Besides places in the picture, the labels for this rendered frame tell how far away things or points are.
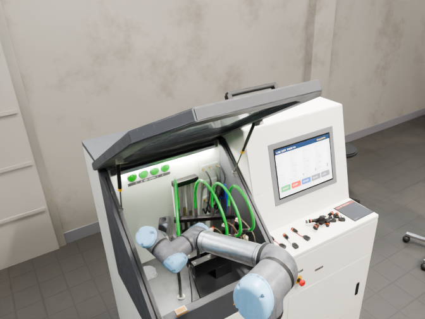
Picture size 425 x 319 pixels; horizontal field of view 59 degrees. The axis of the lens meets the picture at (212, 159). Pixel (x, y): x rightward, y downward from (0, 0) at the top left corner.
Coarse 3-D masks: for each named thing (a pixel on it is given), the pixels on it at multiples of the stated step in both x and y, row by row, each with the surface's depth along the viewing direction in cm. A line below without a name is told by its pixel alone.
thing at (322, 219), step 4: (332, 212) 217; (336, 212) 217; (320, 216) 211; (324, 216) 217; (328, 216) 215; (332, 216) 215; (336, 216) 217; (340, 216) 217; (308, 220) 211; (312, 220) 211; (316, 220) 212; (320, 220) 211; (324, 220) 212; (328, 220) 212; (332, 220) 214; (340, 220) 215; (344, 220) 215; (316, 224) 208; (320, 224) 210; (328, 224) 210; (316, 228) 208
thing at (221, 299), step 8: (224, 288) 178; (232, 288) 178; (208, 296) 174; (216, 296) 174; (224, 296) 175; (232, 296) 178; (192, 304) 170; (200, 304) 170; (208, 304) 172; (216, 304) 175; (224, 304) 177; (232, 304) 181; (192, 312) 168; (200, 312) 171; (208, 312) 174; (216, 312) 177; (224, 312) 180; (232, 312) 183
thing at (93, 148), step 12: (120, 132) 210; (84, 144) 197; (96, 144) 196; (108, 144) 196; (96, 156) 184; (96, 180) 193; (96, 192) 203; (96, 204) 215; (108, 228) 200; (108, 240) 211; (108, 252) 224; (108, 264) 238; (120, 288) 220; (120, 300) 234; (120, 312) 249
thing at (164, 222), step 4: (164, 216) 156; (168, 216) 155; (160, 220) 155; (164, 220) 154; (168, 220) 154; (160, 224) 153; (164, 224) 153; (168, 224) 152; (160, 228) 151; (164, 228) 151; (168, 228) 151; (168, 232) 150
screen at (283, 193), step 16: (272, 144) 201; (288, 144) 206; (304, 144) 211; (320, 144) 217; (272, 160) 202; (288, 160) 208; (304, 160) 213; (320, 160) 219; (272, 176) 204; (288, 176) 209; (304, 176) 215; (320, 176) 221; (288, 192) 211; (304, 192) 217
